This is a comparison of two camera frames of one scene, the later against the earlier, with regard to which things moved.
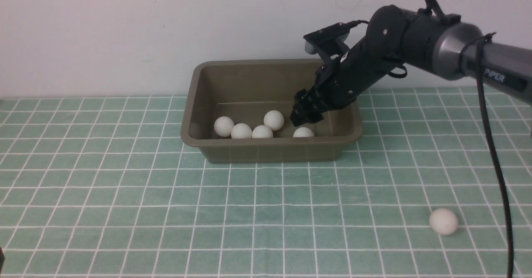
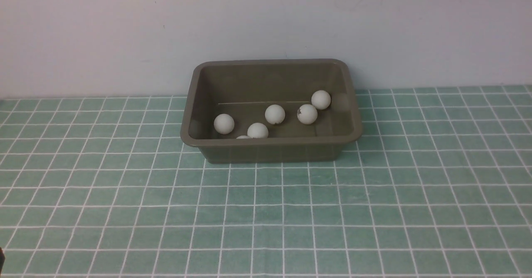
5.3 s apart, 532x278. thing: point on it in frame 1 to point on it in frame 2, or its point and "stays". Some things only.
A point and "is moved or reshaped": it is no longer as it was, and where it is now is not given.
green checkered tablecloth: (108, 187) stays
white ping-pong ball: (223, 125) stays
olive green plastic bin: (245, 91) stays
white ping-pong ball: (303, 132) is moved or reshaped
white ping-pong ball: (443, 221) is moved or reshaped
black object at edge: (2, 259) stays
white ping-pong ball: (274, 119) is moved or reshaped
